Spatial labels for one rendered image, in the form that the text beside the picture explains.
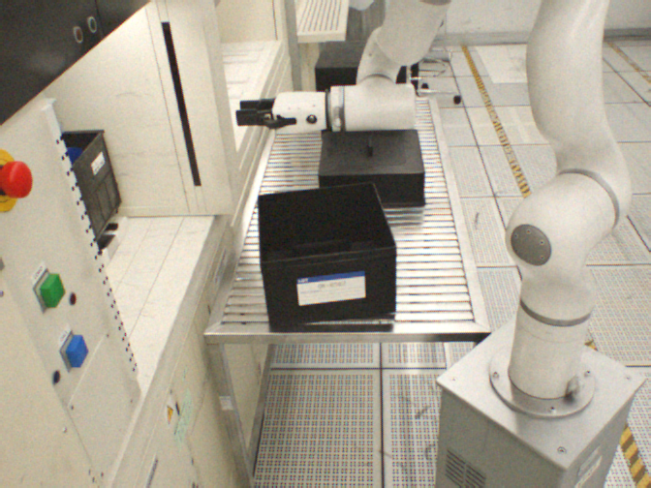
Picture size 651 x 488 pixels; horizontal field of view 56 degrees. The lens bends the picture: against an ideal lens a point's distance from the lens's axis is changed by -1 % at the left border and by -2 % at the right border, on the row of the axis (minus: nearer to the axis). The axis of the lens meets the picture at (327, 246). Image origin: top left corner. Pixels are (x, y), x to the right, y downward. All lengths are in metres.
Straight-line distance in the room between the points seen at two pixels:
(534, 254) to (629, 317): 1.75
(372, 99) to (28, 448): 0.78
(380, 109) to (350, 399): 1.26
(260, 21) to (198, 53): 1.49
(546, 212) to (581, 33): 0.24
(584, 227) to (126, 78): 0.97
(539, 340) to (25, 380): 0.77
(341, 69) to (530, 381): 1.18
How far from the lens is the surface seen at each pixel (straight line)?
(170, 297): 1.29
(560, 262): 0.92
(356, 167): 1.69
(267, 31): 2.84
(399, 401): 2.18
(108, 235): 1.48
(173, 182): 1.50
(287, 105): 1.17
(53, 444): 0.84
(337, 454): 2.05
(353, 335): 1.30
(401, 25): 1.04
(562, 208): 0.92
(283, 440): 2.10
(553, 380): 1.16
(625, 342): 2.54
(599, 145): 0.97
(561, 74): 0.90
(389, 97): 1.16
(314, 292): 1.27
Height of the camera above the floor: 1.64
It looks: 35 degrees down
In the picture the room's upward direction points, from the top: 4 degrees counter-clockwise
